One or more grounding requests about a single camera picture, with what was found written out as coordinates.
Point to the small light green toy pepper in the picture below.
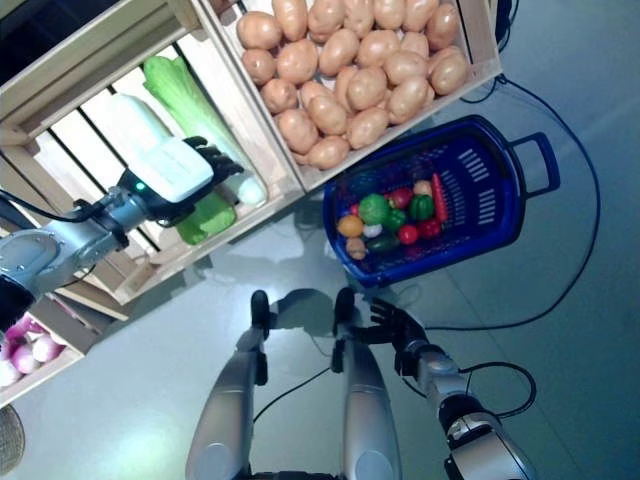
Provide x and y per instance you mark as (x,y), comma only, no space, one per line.
(397,218)

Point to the tan potato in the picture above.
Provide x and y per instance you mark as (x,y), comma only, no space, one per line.
(366,87)
(312,91)
(389,12)
(338,50)
(258,65)
(448,70)
(377,47)
(405,67)
(442,25)
(257,30)
(420,12)
(300,158)
(357,15)
(344,80)
(279,95)
(297,130)
(327,115)
(325,17)
(367,127)
(410,100)
(297,61)
(415,42)
(327,152)
(290,17)

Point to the wooden slatted crate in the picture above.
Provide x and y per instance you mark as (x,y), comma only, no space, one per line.
(165,267)

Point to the green white napa cabbage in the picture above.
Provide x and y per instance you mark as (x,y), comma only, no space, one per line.
(132,120)
(185,100)

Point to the orange toy fruit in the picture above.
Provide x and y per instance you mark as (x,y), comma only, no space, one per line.
(350,226)

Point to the red toy bell pepper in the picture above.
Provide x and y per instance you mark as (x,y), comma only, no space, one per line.
(430,227)

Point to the bright green toy lettuce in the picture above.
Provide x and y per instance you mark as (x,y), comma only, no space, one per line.
(374,207)

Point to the wooden onion crate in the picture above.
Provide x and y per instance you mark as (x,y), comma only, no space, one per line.
(45,377)

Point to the small red toy fruit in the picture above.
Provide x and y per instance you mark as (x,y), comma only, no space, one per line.
(354,209)

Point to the green toy bell pepper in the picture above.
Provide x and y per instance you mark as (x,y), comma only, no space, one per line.
(421,207)

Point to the brown toy mushroom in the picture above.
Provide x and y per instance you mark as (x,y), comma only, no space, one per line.
(356,247)

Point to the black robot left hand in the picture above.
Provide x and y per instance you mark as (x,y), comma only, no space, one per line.
(150,200)

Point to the beige toy onion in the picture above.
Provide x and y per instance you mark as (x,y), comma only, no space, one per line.
(423,188)

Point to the white toy garlic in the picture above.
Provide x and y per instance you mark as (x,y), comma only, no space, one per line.
(372,231)

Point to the red toy apple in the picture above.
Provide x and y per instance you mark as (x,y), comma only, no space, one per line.
(400,197)

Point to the red toy tomato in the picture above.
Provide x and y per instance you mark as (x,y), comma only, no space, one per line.
(408,234)

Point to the dark green toy cucumber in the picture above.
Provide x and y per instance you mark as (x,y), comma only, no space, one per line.
(382,243)

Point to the black robot foot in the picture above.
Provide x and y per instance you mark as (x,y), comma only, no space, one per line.
(259,305)
(345,302)

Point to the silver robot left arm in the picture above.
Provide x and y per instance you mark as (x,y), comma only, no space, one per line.
(50,250)

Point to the black robot right foot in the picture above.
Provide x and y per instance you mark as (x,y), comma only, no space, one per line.
(345,302)

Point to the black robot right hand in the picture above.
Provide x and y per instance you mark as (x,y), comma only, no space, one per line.
(405,330)

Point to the wooden potato crate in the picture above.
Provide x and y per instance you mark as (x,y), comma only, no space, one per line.
(480,45)

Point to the blue plastic shopping basket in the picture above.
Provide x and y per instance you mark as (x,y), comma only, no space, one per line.
(465,245)

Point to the woven wicker basket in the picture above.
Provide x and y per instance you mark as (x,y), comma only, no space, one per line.
(10,435)

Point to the black robot left foot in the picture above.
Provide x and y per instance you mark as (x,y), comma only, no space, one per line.
(259,305)

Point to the wooden display stand frame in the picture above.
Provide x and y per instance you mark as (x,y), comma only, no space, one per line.
(90,305)

